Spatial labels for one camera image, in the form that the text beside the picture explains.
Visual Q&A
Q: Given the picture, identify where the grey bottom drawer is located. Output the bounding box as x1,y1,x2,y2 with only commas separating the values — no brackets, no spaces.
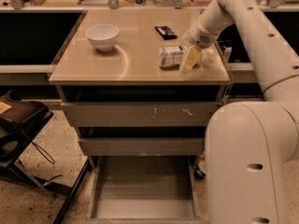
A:
87,156,208,224

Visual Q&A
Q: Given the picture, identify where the white ceramic bowl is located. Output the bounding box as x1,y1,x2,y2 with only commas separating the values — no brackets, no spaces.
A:
85,24,120,51

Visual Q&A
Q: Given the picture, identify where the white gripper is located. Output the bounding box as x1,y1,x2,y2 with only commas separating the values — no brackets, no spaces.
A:
179,15,219,76

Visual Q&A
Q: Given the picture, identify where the blue label plastic bottle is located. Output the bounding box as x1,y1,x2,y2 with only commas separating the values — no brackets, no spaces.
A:
159,46,214,68

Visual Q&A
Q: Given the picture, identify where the grey drawer cabinet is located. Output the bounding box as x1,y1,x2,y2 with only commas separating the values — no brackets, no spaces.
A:
47,7,235,224

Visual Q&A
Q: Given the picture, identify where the grey top drawer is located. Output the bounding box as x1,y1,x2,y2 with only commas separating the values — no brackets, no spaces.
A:
60,85,226,128

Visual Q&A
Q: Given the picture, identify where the grey middle drawer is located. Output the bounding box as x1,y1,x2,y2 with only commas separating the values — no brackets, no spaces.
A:
78,126,206,156

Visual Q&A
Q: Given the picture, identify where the grey drawer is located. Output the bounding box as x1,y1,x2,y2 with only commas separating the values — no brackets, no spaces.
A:
60,85,226,128
78,126,206,156
87,156,208,224

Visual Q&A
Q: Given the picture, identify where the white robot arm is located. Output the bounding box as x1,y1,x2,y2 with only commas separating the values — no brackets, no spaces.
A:
187,0,299,224

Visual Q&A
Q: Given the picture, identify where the black snack packet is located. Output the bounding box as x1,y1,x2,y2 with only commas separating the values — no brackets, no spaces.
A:
155,26,178,40

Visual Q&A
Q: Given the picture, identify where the black cart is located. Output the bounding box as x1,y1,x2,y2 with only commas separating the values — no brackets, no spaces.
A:
0,91,90,224

